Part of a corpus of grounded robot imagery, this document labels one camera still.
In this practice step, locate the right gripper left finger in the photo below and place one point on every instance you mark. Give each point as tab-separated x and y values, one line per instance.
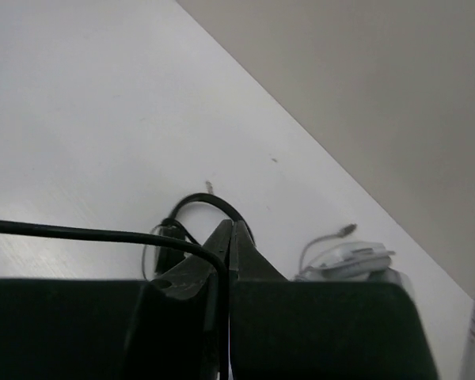
173	327

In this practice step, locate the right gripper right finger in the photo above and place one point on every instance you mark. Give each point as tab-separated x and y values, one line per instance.
281	329

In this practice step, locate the white grey headset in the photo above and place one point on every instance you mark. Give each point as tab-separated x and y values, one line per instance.
350	261

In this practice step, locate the black on-ear headphones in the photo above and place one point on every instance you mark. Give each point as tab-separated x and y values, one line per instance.
191	219

